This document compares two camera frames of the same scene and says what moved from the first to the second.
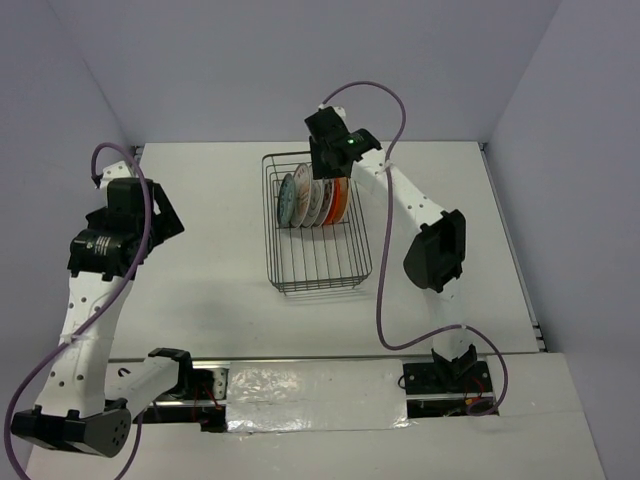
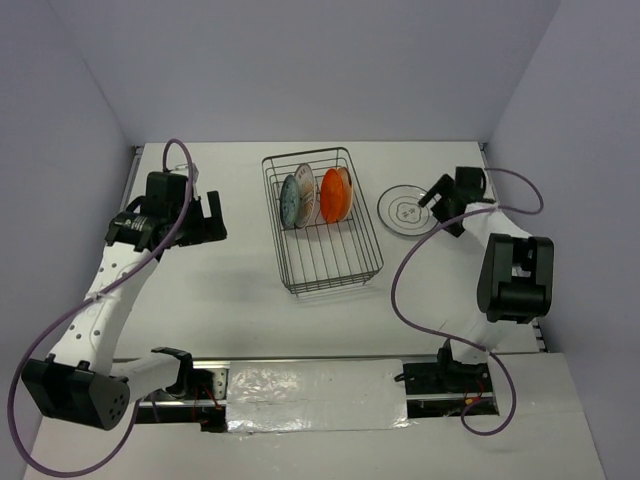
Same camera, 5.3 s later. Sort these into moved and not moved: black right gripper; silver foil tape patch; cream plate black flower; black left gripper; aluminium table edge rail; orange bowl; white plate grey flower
Moved: black left gripper; black right gripper; white plate grey flower; cream plate black flower
Not moved: silver foil tape patch; aluminium table edge rail; orange bowl
